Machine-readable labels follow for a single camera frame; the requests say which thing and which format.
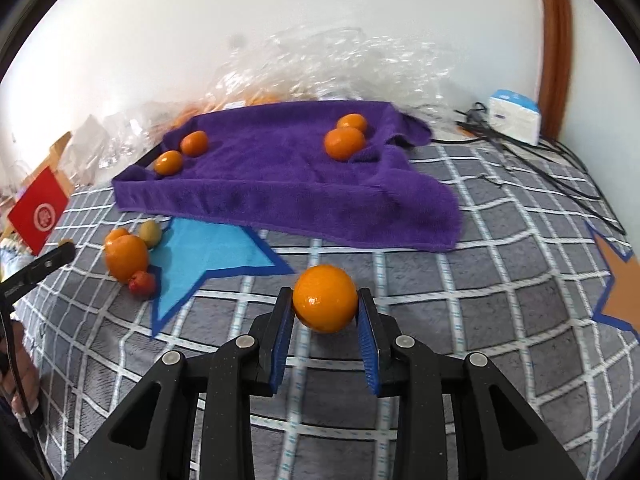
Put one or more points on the white translucent plastic bag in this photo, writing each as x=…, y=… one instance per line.
x=92, y=145

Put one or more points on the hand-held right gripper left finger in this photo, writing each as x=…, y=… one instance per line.
x=280, y=340

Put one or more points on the grey checked bedsheet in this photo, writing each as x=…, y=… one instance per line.
x=500, y=285

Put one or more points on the small orange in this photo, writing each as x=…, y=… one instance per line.
x=115, y=233

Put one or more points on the heap of small mandarins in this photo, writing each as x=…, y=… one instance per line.
x=210, y=105

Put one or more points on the person's left hand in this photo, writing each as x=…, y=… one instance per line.
x=20, y=370

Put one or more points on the crumpled clear plastic bag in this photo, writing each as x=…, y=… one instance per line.
x=130, y=132

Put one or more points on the large clear plastic bag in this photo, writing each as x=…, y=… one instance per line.
x=350, y=65

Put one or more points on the purple towel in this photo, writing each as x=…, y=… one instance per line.
x=280, y=185

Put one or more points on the white and blue box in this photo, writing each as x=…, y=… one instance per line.
x=515, y=115

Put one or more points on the kiwi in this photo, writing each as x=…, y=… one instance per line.
x=150, y=233

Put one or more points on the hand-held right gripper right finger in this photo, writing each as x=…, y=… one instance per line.
x=367, y=345

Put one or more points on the small red fruit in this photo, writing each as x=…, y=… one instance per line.
x=142, y=283

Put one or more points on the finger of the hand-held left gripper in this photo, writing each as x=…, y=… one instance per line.
x=50, y=260

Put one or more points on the red paper bag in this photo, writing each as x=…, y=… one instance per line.
x=39, y=210

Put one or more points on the brown wooden door frame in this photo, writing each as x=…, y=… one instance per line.
x=554, y=45

